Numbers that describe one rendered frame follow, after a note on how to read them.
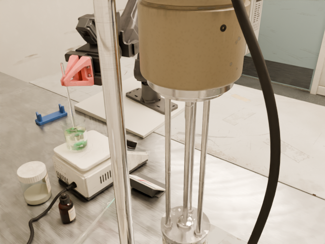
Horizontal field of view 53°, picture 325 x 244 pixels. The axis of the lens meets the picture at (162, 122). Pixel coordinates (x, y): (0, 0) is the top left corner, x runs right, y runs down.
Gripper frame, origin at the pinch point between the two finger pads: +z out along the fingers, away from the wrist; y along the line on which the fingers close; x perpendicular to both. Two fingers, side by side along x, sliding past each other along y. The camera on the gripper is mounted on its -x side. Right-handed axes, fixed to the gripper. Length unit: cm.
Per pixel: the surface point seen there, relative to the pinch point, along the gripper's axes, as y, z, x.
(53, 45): -117, -126, 45
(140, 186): 17.0, 1.6, 22.7
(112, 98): 32.1, 31.0, -17.3
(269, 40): 15, -300, 84
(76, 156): 2.9, 4.7, 15.8
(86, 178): 7.6, 8.3, 17.9
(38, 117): -27.1, -15.0, 23.2
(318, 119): 54, -51, 28
